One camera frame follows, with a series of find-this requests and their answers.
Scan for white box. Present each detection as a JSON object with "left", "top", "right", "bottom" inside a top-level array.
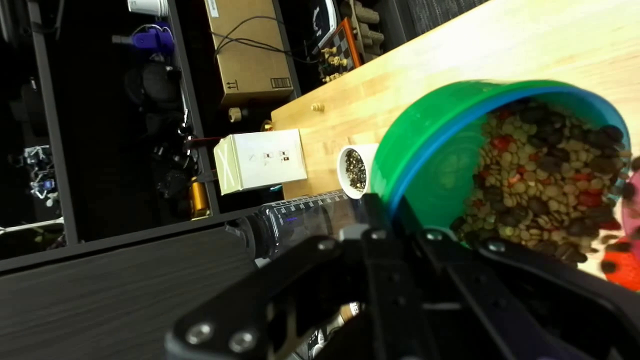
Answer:
[{"left": 213, "top": 128, "right": 310, "bottom": 198}]

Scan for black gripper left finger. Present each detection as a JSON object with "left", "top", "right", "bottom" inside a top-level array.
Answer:
[{"left": 164, "top": 192, "right": 403, "bottom": 360}]

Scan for cardboard box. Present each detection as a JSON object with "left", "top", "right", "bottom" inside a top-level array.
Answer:
[{"left": 204, "top": 0, "right": 297, "bottom": 109}]

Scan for clear measuring pitcher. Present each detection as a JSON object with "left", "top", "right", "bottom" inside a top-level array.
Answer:
[{"left": 251, "top": 191, "right": 376, "bottom": 264}]

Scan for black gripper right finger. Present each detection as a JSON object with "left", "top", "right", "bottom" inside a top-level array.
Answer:
[{"left": 396, "top": 198, "right": 640, "bottom": 360}]

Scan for blue and green bowl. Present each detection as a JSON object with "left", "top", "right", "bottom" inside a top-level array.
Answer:
[{"left": 369, "top": 79, "right": 635, "bottom": 268}]

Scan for small red-orange ball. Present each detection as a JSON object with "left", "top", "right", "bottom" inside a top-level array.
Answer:
[{"left": 597, "top": 246, "right": 640, "bottom": 296}]

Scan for white ramekin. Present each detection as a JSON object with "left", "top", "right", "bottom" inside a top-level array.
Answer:
[{"left": 335, "top": 142, "right": 381, "bottom": 201}]

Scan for mixed dried beans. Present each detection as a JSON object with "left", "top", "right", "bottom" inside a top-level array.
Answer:
[{"left": 453, "top": 99, "right": 633, "bottom": 267}]

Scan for black metal rack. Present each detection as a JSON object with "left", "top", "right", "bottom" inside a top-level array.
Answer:
[{"left": 0, "top": 0, "right": 222, "bottom": 245}]

